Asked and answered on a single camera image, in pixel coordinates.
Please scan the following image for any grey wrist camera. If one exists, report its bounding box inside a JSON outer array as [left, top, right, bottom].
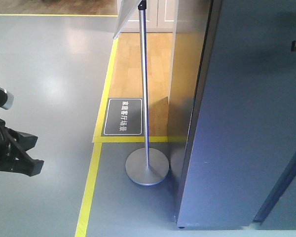
[[0, 87, 14, 110]]

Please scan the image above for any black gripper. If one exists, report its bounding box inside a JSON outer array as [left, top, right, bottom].
[[0, 119, 44, 177]]

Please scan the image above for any white cabinet doors background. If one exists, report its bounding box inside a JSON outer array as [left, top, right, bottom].
[[117, 0, 177, 33]]

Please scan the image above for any metal stanchion post with base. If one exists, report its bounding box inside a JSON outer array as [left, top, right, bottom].
[[125, 0, 169, 186]]

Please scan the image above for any dark floor sign sticker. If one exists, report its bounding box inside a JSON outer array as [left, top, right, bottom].
[[103, 98, 143, 136]]

